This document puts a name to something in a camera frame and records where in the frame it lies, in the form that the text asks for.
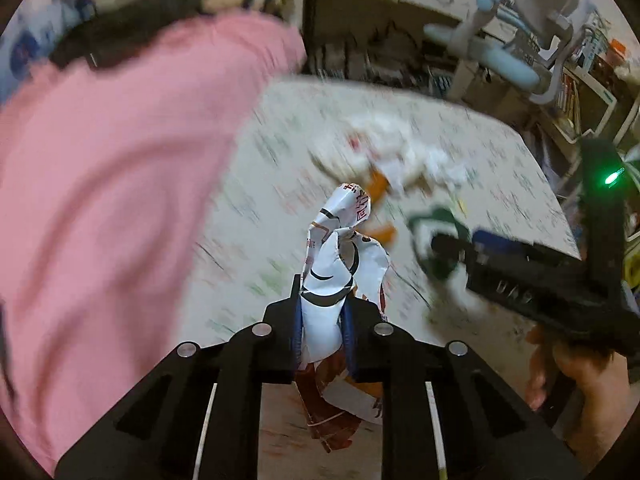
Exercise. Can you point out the white book rack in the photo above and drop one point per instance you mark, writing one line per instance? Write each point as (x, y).
(600, 105)

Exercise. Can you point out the blue grey desk chair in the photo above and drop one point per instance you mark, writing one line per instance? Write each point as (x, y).
(520, 67)

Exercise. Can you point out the green blue paper packet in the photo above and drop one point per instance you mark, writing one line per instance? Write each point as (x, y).
(445, 220)

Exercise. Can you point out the pink blanket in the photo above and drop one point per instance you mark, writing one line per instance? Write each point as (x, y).
(125, 185)

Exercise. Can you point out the person's right hand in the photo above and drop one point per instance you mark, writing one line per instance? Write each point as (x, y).
(595, 390)

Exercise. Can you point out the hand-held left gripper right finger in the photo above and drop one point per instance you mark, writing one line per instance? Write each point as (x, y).
(350, 350)

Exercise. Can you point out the white plastic bag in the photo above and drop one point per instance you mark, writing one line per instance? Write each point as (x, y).
(425, 160)

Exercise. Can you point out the black jacket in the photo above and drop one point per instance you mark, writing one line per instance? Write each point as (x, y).
(125, 25)

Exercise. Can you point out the pink whale print curtain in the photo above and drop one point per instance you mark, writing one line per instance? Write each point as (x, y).
(30, 45)

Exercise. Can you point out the white tissue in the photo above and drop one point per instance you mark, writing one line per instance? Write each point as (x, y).
(380, 124)

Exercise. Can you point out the red snack wrapper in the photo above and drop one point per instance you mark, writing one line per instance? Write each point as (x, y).
(330, 280)

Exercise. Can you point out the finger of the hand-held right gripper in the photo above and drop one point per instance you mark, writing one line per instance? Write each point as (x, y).
(452, 250)
(505, 242)

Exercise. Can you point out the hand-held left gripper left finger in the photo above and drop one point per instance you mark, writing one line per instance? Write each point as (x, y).
(298, 330)

